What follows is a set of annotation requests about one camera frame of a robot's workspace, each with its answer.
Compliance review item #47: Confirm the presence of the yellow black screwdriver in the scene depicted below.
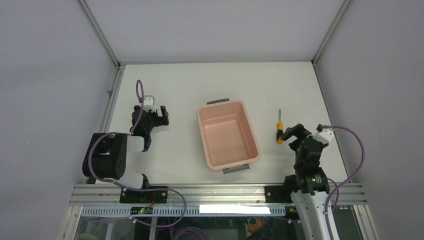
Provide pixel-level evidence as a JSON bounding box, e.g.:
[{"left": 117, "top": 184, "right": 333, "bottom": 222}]
[{"left": 276, "top": 109, "right": 284, "bottom": 145}]

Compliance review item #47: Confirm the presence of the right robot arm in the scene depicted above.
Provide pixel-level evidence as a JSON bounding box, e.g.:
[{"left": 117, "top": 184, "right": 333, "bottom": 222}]
[{"left": 279, "top": 123, "right": 340, "bottom": 240}]

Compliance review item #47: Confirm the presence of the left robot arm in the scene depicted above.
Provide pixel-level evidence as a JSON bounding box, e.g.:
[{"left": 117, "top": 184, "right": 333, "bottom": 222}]
[{"left": 82, "top": 105, "right": 169, "bottom": 203}]

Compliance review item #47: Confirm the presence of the pink plastic bin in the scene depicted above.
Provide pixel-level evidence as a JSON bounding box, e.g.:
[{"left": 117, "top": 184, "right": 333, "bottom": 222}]
[{"left": 196, "top": 98, "right": 262, "bottom": 174}]

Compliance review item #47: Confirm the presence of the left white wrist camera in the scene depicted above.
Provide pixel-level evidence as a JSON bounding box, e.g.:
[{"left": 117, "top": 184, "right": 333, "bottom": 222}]
[{"left": 143, "top": 95, "right": 156, "bottom": 112}]

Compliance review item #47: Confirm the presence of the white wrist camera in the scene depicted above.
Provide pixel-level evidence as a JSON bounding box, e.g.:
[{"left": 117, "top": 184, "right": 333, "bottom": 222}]
[
  {"left": 143, "top": 95, "right": 156, "bottom": 112},
  {"left": 312, "top": 128, "right": 335, "bottom": 145}
]

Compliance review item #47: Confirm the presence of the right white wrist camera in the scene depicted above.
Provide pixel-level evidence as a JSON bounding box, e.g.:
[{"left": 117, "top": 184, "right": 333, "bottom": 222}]
[{"left": 312, "top": 128, "right": 335, "bottom": 145}]

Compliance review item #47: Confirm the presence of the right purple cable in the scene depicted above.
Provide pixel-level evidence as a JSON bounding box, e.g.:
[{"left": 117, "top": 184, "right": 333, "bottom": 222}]
[{"left": 316, "top": 124, "right": 366, "bottom": 240}]

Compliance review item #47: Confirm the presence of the purple cable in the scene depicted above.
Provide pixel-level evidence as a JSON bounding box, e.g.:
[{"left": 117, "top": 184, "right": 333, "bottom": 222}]
[
  {"left": 86, "top": 79, "right": 188, "bottom": 228},
  {"left": 316, "top": 124, "right": 366, "bottom": 240}
]

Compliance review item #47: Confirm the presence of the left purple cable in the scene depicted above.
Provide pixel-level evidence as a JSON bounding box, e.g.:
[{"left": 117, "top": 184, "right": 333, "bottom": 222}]
[{"left": 86, "top": 79, "right": 188, "bottom": 228}]

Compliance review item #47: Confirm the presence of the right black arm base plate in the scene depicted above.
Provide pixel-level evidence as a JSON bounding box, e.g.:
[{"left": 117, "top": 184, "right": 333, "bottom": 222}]
[{"left": 264, "top": 185, "right": 293, "bottom": 204}]

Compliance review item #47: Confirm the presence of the aluminium front rail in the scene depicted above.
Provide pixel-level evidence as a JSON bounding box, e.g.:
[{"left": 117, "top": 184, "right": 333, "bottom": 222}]
[{"left": 68, "top": 183, "right": 368, "bottom": 207}]

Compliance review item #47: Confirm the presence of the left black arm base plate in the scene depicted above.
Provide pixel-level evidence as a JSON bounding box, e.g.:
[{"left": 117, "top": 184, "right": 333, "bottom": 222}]
[{"left": 119, "top": 186, "right": 168, "bottom": 205}]

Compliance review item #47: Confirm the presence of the white slotted cable duct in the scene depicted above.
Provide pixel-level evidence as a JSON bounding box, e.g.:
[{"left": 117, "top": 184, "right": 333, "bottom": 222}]
[{"left": 81, "top": 205, "right": 286, "bottom": 218}]

